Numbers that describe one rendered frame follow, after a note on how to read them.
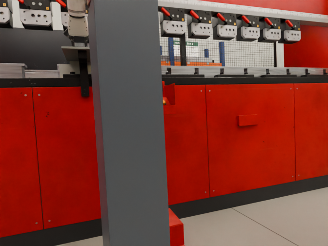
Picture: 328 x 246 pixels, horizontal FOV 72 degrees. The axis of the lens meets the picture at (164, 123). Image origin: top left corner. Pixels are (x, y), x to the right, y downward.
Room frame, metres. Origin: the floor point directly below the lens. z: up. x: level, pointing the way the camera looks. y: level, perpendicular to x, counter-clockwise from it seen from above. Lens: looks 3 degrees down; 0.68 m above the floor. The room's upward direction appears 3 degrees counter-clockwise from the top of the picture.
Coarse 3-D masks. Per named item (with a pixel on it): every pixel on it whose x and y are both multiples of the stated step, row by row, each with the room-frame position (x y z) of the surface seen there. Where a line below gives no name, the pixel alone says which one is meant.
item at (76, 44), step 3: (75, 36) 1.34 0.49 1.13; (78, 36) 1.34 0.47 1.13; (81, 36) 1.35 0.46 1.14; (75, 39) 1.34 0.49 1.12; (78, 39) 1.34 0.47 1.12; (81, 39) 1.35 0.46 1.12; (84, 39) 1.35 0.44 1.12; (75, 42) 1.34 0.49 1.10; (78, 42) 1.35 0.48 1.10; (81, 42) 1.35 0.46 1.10; (87, 42) 1.36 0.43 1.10; (75, 45) 1.34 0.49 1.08; (78, 45) 1.35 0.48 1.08; (81, 45) 1.35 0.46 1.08; (84, 45) 1.36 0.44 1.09; (87, 45) 1.37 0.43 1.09
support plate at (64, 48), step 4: (64, 48) 1.07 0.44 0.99; (68, 48) 1.07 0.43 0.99; (72, 48) 1.08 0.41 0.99; (76, 48) 1.08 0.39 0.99; (80, 48) 1.09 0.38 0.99; (84, 48) 1.10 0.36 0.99; (88, 48) 1.10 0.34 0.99; (64, 52) 1.13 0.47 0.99; (68, 52) 1.14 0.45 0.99; (72, 52) 1.14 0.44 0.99; (76, 52) 1.15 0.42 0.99; (88, 52) 1.16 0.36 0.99; (68, 56) 1.21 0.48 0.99; (72, 56) 1.22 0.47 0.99; (76, 56) 1.22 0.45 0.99; (88, 56) 1.23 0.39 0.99; (68, 60) 1.30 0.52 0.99; (72, 60) 1.30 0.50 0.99; (76, 60) 1.31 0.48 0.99; (88, 60) 1.32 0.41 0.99
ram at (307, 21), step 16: (208, 0) 1.58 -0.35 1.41; (224, 0) 1.62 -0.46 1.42; (240, 0) 1.66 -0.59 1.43; (256, 0) 1.71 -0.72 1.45; (272, 0) 1.75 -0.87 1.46; (288, 0) 1.80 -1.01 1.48; (304, 0) 1.85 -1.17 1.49; (320, 0) 1.91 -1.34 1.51; (272, 16) 1.75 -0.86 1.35; (288, 16) 1.80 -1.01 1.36
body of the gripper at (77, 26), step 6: (72, 18) 1.16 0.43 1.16; (78, 18) 1.15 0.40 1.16; (84, 18) 1.18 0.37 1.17; (72, 24) 1.18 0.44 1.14; (78, 24) 1.18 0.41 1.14; (84, 24) 1.19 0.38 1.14; (72, 30) 1.19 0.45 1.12; (78, 30) 1.20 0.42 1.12; (84, 30) 1.21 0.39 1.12; (84, 36) 1.23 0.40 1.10
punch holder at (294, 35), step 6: (282, 24) 1.82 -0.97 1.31; (294, 24) 1.82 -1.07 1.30; (282, 30) 1.82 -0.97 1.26; (288, 30) 1.79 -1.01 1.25; (294, 30) 1.82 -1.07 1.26; (282, 36) 1.82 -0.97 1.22; (288, 36) 1.79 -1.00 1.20; (294, 36) 1.81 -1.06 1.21; (300, 36) 1.83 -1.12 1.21; (282, 42) 1.85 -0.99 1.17; (288, 42) 1.86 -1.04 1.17; (294, 42) 1.87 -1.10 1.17
